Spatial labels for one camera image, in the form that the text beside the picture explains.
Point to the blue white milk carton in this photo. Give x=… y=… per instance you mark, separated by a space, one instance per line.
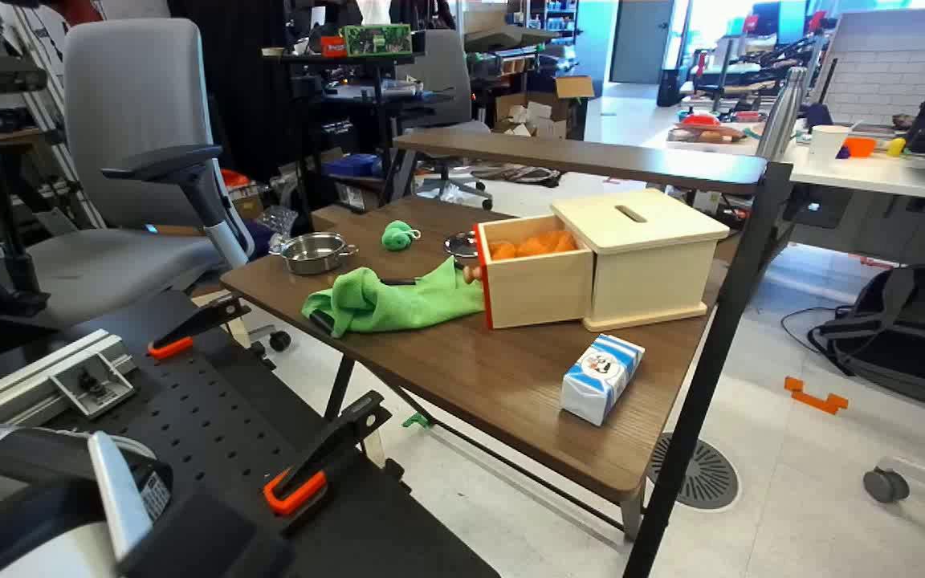
x=599 y=377

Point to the small steel cup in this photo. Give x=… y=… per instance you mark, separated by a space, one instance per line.
x=465 y=248

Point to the green cloth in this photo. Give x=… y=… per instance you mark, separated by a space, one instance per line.
x=392 y=303

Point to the green plush toy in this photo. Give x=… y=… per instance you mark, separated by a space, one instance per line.
x=399 y=235

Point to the green floor tape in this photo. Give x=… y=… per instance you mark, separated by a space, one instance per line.
x=414 y=419

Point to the brown desk top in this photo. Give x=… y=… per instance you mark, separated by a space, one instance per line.
x=591 y=158

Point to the pale wooden box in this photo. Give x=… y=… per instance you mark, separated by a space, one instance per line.
x=649 y=258

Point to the cardboard box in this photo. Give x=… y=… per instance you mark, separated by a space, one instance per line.
x=531 y=107

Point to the dark grey office chair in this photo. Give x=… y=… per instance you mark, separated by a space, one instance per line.
x=446 y=84

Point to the green circuit board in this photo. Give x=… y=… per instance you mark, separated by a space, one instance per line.
x=373 y=39

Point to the black perforated mounting board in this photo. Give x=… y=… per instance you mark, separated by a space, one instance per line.
x=225 y=428

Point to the round floor drain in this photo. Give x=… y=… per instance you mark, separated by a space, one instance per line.
x=711 y=478

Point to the grey office chair with armrest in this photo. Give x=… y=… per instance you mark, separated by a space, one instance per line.
x=136 y=141

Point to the orange bowl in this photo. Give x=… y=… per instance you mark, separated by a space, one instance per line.
x=859 y=146

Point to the black backpack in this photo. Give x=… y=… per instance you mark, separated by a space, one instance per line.
x=892 y=332

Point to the white desk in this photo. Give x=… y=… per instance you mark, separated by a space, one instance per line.
x=882 y=172

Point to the small yellow object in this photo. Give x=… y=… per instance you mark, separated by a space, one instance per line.
x=895 y=146

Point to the loose caster wheel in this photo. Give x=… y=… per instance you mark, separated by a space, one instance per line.
x=888 y=486

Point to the white desk partition panel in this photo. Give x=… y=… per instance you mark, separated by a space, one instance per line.
x=892 y=65

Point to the black metal desk post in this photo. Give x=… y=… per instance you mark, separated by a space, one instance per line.
x=721 y=343

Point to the metal bracket plate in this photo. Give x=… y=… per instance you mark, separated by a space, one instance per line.
x=95 y=383

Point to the aluminium rail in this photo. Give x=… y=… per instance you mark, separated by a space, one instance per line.
x=24 y=375

